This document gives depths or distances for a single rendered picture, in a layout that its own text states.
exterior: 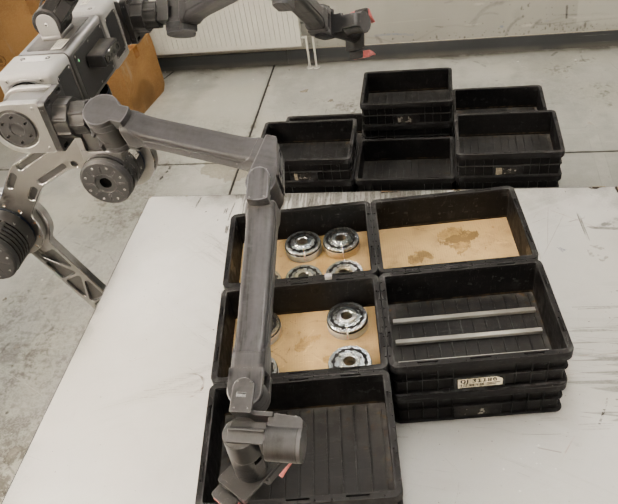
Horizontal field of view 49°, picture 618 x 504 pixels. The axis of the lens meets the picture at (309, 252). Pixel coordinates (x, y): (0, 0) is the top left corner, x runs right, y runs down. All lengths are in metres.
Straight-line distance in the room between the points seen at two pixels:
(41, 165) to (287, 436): 1.28
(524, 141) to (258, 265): 1.95
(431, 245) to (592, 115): 2.30
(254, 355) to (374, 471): 0.49
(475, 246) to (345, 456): 0.73
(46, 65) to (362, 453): 1.07
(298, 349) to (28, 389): 1.61
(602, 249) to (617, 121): 1.97
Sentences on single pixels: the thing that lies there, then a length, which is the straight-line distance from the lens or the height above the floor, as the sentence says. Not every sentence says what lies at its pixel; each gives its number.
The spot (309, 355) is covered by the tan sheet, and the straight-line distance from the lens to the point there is 1.70.
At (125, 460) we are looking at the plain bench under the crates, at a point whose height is 0.70.
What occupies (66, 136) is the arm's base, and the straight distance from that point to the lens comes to 1.54.
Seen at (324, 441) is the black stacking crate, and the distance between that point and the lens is 1.56.
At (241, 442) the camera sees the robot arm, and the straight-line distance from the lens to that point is 1.09.
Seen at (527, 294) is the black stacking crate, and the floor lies 0.83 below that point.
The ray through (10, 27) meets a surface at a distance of 4.84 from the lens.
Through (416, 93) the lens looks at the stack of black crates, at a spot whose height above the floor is 0.49.
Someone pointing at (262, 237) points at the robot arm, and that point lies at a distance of 1.21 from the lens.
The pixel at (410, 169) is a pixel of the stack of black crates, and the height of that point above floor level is 0.38.
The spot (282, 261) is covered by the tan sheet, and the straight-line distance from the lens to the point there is 1.95.
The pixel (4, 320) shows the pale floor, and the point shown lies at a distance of 3.44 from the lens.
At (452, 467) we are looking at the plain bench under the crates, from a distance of 1.66.
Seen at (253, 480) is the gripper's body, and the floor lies 1.14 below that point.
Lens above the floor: 2.14
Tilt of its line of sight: 42 degrees down
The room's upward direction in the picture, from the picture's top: 10 degrees counter-clockwise
